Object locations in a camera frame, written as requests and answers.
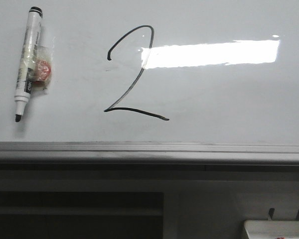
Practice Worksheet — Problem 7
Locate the white whiteboard with aluminium frame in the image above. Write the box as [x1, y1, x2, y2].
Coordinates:
[0, 0, 299, 165]

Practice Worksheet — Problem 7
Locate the white black whiteboard marker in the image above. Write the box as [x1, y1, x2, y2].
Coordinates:
[14, 6, 52, 122]

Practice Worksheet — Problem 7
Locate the white plastic marker tray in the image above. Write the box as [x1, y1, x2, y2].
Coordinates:
[241, 208, 299, 239]

